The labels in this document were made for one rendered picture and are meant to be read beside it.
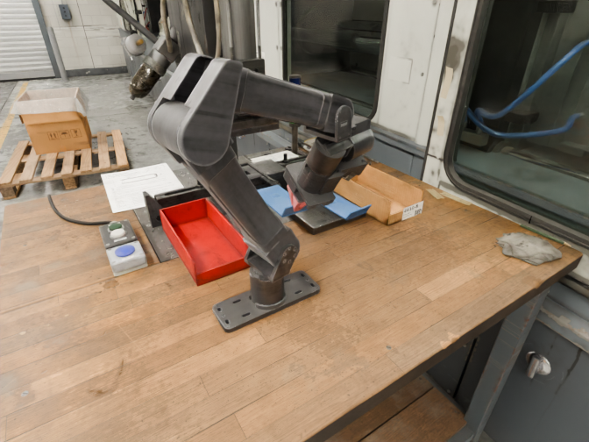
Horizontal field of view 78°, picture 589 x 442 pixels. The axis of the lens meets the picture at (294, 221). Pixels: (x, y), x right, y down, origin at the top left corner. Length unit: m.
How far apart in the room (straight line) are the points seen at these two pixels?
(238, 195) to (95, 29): 9.64
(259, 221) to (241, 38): 0.48
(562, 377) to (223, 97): 1.13
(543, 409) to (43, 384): 1.25
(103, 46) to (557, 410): 9.91
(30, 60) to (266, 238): 9.66
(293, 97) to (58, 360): 0.54
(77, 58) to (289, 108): 9.65
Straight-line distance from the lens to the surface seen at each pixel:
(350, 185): 1.02
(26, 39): 10.06
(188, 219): 0.96
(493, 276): 0.86
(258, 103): 0.50
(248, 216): 0.54
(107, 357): 0.68
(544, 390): 1.34
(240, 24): 0.91
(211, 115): 0.44
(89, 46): 10.10
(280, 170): 1.02
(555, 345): 1.24
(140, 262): 0.84
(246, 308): 0.68
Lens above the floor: 1.38
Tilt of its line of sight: 31 degrees down
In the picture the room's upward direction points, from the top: straight up
